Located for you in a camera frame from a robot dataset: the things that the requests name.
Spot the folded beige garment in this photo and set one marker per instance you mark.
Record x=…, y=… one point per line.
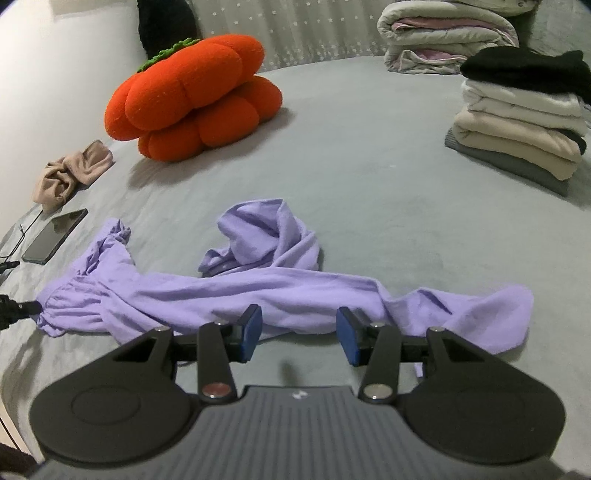
x=508, y=143

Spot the folded white garment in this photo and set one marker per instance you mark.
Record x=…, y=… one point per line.
x=508, y=104

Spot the orange pumpkin plush cushion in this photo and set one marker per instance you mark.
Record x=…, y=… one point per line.
x=194, y=92

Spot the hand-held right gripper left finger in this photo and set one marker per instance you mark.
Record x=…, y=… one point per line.
x=251, y=332

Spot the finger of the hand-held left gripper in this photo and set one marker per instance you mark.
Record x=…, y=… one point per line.
x=9, y=311

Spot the purple pants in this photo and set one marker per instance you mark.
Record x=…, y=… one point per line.
x=231, y=295

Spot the black phone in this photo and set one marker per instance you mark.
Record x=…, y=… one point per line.
x=53, y=235

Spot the folded grey pink quilt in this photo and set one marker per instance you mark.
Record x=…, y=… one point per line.
x=438, y=32

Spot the hanging black garment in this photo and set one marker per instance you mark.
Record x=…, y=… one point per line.
x=161, y=23

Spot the crumpled beige garment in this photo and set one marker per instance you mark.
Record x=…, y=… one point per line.
x=78, y=166

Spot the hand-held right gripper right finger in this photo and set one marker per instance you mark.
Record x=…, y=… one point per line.
x=348, y=334

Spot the pink grey pillow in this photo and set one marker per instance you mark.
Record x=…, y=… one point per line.
x=517, y=5

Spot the star print curtain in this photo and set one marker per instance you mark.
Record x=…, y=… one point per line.
x=300, y=27

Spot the folded grey garment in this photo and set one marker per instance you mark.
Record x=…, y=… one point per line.
x=531, y=173

